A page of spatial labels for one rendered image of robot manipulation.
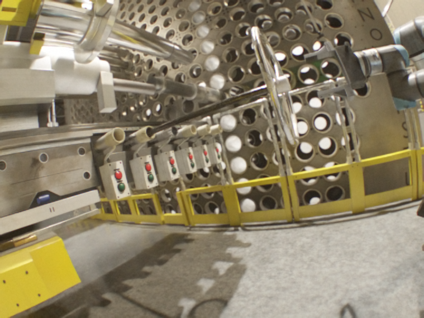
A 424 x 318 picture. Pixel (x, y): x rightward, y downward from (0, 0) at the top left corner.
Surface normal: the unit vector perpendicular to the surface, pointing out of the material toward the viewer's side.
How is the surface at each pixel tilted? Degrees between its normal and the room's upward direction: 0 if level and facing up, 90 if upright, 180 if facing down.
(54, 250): 90
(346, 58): 72
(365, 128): 90
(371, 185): 90
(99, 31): 90
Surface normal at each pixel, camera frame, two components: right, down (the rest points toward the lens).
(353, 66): -0.54, -0.15
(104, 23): -0.49, 0.15
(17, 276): 0.84, -0.18
